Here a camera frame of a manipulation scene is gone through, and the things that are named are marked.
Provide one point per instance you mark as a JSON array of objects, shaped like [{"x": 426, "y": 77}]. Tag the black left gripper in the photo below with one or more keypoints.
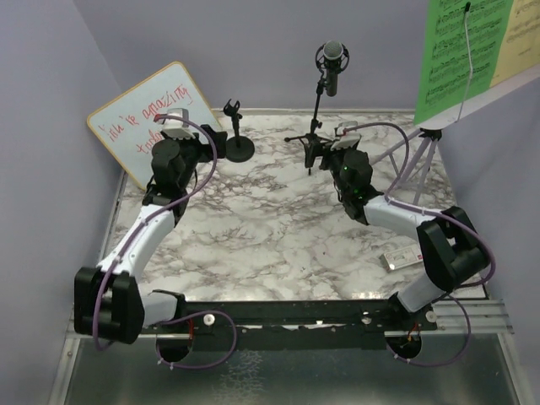
[{"x": 205, "y": 148}]

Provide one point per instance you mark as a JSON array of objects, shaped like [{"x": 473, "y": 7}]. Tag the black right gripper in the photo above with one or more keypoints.
[{"x": 315, "y": 149}]

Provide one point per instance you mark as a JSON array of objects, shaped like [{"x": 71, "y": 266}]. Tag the black tripod mic stand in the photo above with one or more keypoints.
[{"x": 314, "y": 123}]

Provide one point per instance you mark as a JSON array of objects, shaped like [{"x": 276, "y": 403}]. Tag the black round-base mic stand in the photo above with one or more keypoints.
[{"x": 239, "y": 148}]

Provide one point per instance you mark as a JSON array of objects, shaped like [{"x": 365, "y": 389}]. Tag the black condenser microphone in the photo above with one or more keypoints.
[{"x": 331, "y": 58}]

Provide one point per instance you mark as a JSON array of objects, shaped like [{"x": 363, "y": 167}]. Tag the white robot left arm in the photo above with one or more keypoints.
[{"x": 107, "y": 301}]

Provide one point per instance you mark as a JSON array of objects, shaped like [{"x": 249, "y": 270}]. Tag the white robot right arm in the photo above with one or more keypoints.
[{"x": 452, "y": 251}]

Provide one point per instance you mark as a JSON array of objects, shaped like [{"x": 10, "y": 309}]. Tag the yellow-framed whiteboard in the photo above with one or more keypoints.
[{"x": 126, "y": 124}]

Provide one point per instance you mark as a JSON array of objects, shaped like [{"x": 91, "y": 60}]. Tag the small silver box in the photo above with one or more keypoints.
[{"x": 401, "y": 258}]

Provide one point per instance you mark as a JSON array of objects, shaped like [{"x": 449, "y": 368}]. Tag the green sheet music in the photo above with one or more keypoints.
[{"x": 461, "y": 48}]

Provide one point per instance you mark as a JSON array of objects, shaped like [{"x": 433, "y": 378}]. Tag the lilac music stand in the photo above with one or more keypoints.
[{"x": 430, "y": 131}]

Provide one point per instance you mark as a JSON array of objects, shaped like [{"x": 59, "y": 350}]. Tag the yellow sheet music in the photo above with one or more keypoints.
[{"x": 519, "y": 48}]

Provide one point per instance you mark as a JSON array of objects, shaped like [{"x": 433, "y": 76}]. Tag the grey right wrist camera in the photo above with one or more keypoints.
[{"x": 346, "y": 135}]

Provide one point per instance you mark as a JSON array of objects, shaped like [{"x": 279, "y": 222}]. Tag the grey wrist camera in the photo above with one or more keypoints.
[
  {"x": 346, "y": 135},
  {"x": 177, "y": 122}
]

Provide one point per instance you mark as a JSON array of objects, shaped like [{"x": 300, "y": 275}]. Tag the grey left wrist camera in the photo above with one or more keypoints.
[{"x": 177, "y": 122}]

